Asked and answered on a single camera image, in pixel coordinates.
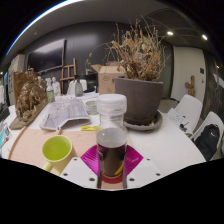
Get white plaster bust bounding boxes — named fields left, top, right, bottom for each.
left=37, top=75, right=46, bottom=89

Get dried plant in grey pot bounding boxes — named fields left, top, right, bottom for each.
left=106, top=18, right=171, bottom=126

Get black flat box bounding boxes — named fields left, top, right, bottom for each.
left=0, top=103, right=11, bottom=123

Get grey plant saucer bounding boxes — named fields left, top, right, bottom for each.
left=123, top=109, right=164, bottom=132

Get cardboard box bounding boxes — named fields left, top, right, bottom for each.
left=90, top=64, right=126, bottom=96

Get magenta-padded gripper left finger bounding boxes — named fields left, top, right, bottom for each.
left=59, top=144, right=103, bottom=190

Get small white tape roll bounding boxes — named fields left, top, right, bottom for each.
left=85, top=100, right=99, bottom=116

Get grey glass jug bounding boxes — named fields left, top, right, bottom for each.
left=73, top=74, right=84, bottom=98

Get white cabinet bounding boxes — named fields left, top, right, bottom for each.
left=7, top=54, right=27, bottom=91

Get open printed newspaper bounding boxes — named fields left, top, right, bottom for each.
left=39, top=97, right=92, bottom=132

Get white chair holding backpack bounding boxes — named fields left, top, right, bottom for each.
left=189, top=110, right=217, bottom=161

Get papers on chair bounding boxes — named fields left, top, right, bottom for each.
left=166, top=107, right=189, bottom=129

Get wooden easel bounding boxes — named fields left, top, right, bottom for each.
left=59, top=58, right=78, bottom=88

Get lime green mug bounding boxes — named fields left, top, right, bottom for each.
left=40, top=134, right=74, bottom=174

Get black backpack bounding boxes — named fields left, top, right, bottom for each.
left=193, top=123, right=221, bottom=162

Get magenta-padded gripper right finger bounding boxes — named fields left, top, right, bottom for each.
left=122, top=144, right=164, bottom=190

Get wooden mannequin figure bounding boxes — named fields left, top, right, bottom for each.
left=185, top=74, right=196, bottom=98

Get black wall screen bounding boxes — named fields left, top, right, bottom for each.
left=26, top=38, right=67, bottom=73

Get white spray bottle green label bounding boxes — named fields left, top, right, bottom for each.
left=45, top=78, right=56, bottom=104

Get yellow flat tag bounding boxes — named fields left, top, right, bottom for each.
left=80, top=125, right=99, bottom=132

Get small white figurine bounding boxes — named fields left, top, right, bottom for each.
left=51, top=76, right=62, bottom=97

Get dark drink bottle white cap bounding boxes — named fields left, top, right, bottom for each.
left=95, top=93, right=129, bottom=179

